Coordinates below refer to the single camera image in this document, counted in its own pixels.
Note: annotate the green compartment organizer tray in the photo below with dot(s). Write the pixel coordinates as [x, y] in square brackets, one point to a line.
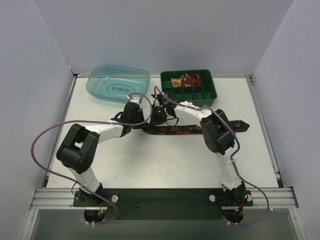
[206, 94]

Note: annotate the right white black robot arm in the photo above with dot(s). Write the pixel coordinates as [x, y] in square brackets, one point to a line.
[219, 137]

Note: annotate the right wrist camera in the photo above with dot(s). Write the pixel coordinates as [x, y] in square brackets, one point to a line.
[161, 99]

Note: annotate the black orange floral necktie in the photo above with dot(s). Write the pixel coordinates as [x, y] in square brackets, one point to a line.
[163, 128]

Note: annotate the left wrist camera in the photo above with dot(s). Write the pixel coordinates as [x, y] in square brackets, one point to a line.
[134, 99]

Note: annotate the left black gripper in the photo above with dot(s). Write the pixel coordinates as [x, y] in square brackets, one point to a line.
[139, 122]

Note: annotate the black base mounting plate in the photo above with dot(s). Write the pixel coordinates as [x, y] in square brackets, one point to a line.
[164, 211]

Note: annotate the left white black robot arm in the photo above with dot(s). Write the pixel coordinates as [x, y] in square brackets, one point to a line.
[78, 148]

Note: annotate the teal transparent plastic tub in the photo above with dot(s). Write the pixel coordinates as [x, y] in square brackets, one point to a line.
[114, 83]

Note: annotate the red black rolled tie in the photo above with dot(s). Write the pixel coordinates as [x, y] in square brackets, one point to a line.
[186, 80]

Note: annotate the aluminium extrusion rail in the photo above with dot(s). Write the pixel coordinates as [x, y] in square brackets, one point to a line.
[58, 198]

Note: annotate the orange red rolled tie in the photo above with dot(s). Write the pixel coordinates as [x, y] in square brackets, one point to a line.
[196, 80]

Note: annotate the beige patterned rolled tie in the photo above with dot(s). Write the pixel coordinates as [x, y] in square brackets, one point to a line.
[176, 82]

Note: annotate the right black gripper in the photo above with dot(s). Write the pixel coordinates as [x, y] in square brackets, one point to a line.
[158, 118]

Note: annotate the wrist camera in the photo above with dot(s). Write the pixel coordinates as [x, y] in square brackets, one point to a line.
[134, 99]
[161, 99]

